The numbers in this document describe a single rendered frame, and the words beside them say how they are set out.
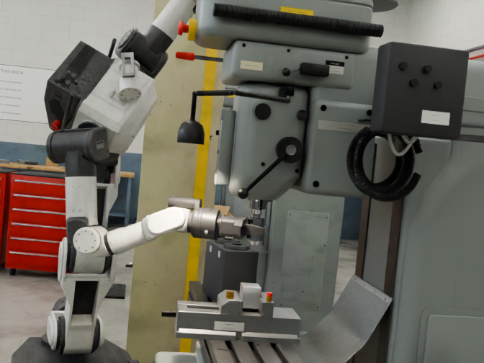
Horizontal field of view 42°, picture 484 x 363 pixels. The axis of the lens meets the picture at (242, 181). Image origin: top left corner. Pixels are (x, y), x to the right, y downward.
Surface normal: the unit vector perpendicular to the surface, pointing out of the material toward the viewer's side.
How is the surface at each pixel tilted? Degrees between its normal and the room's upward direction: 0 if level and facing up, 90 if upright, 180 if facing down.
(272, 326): 90
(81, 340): 103
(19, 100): 90
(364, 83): 90
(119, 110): 58
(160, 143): 90
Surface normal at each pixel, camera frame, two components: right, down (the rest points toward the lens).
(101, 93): 0.36, -0.46
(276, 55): 0.16, 0.07
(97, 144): 0.96, -0.04
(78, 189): -0.07, -0.03
